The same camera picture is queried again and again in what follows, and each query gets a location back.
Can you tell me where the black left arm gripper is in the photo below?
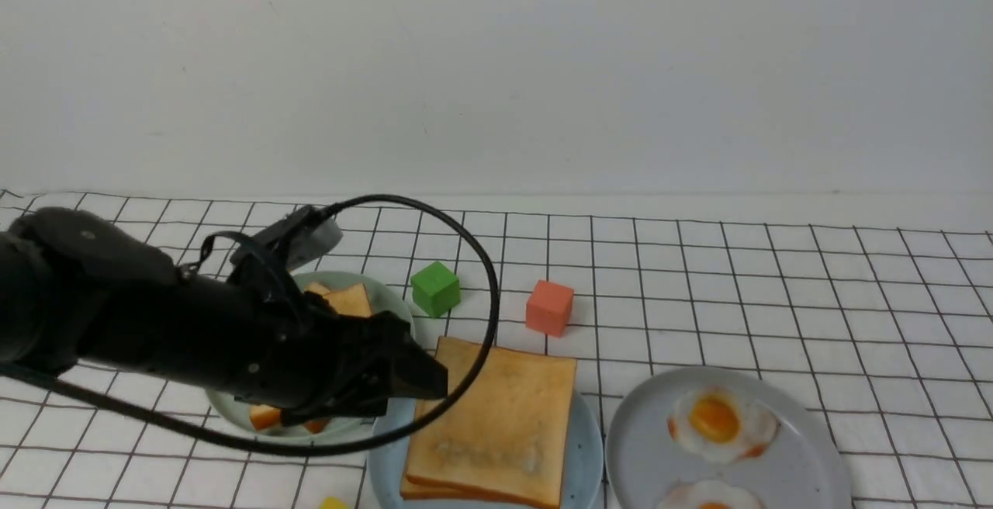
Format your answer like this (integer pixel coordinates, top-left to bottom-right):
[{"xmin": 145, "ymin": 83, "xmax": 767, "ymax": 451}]
[{"xmin": 233, "ymin": 293, "xmax": 449, "ymax": 428}]

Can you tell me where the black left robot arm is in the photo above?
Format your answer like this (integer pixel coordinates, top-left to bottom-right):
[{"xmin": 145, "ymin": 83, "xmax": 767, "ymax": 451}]
[{"xmin": 2, "ymin": 207, "xmax": 449, "ymax": 423}]

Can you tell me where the pale green plate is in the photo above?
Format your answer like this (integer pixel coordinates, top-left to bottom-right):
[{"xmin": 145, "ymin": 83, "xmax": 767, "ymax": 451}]
[{"xmin": 205, "ymin": 271, "xmax": 417, "ymax": 445}]

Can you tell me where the green cube block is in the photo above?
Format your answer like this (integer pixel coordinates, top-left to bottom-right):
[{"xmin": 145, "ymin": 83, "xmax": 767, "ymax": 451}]
[{"xmin": 409, "ymin": 261, "xmax": 462, "ymax": 318}]

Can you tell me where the toast slice on green plate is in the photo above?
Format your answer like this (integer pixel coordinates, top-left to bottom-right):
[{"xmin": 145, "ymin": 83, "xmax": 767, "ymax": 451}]
[{"xmin": 322, "ymin": 283, "xmax": 375, "ymax": 318}]

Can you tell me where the orange-red cube block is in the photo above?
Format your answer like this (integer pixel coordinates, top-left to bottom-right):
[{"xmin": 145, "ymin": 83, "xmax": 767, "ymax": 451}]
[{"xmin": 525, "ymin": 280, "xmax": 575, "ymax": 337}]

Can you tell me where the yellow cube block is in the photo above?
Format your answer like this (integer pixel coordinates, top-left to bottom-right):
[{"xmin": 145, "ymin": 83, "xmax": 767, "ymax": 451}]
[{"xmin": 318, "ymin": 497, "xmax": 351, "ymax": 509}]

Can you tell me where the fried egg, far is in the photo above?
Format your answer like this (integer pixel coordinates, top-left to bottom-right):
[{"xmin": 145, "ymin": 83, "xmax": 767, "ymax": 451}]
[{"xmin": 667, "ymin": 386, "xmax": 780, "ymax": 466}]

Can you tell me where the fried egg, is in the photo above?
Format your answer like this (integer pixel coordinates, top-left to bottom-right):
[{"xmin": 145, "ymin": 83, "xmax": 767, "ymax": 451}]
[
  {"xmin": 667, "ymin": 386, "xmax": 780, "ymax": 466},
  {"xmin": 656, "ymin": 480, "xmax": 765, "ymax": 509}
]

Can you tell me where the fried egg, middle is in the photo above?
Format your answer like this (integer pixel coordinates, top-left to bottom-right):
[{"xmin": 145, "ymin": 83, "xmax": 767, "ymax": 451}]
[{"xmin": 656, "ymin": 480, "xmax": 765, "ymax": 509}]

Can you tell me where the grey plate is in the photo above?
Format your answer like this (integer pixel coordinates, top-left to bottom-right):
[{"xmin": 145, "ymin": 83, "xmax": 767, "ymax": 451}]
[{"xmin": 605, "ymin": 366, "xmax": 852, "ymax": 508}]

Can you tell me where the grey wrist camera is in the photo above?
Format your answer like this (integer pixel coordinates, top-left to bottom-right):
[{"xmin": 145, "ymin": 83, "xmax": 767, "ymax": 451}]
[{"xmin": 253, "ymin": 206, "xmax": 343, "ymax": 272}]

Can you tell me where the black cable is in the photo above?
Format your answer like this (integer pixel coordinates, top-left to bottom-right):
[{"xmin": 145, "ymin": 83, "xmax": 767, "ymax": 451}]
[{"xmin": 0, "ymin": 194, "xmax": 500, "ymax": 459}]

